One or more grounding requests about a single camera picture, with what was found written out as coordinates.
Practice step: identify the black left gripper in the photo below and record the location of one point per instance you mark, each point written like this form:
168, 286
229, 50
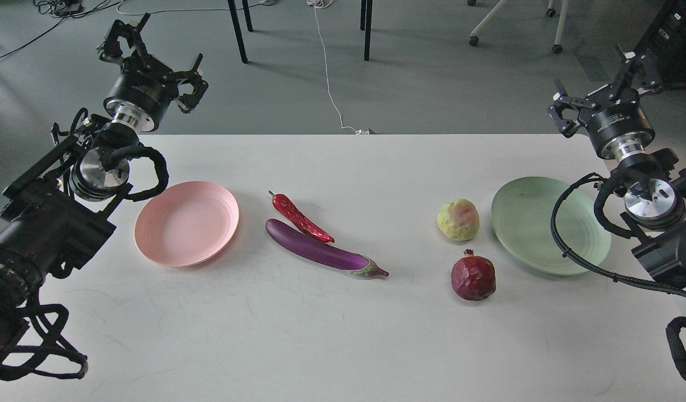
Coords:
141, 82

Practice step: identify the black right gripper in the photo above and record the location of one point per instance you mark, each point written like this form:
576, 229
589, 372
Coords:
621, 130

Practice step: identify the red chili pepper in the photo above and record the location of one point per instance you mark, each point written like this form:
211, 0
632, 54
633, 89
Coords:
288, 209

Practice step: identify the red pomegranate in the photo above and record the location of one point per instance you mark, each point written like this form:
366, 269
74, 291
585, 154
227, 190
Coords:
473, 277

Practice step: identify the purple eggplant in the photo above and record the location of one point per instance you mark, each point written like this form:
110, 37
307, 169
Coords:
314, 250

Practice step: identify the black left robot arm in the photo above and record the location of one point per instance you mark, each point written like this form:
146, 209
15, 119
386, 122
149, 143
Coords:
58, 211

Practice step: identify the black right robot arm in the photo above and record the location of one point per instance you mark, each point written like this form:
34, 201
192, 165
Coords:
640, 199

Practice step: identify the black equipment case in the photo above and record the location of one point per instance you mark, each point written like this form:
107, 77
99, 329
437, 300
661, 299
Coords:
666, 40

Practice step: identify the black table leg left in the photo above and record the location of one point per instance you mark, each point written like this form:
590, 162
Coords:
237, 27

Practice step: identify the black table leg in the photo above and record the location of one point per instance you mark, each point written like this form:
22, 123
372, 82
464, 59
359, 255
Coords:
237, 27
365, 23

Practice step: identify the white office chair base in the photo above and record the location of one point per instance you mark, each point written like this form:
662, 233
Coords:
500, 19

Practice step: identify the green plate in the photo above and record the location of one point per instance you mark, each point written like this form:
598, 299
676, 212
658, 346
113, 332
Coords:
521, 217

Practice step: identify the pink plate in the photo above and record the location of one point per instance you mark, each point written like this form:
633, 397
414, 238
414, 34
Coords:
187, 224

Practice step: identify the black table leg right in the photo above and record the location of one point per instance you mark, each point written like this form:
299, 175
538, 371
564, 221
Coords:
365, 23

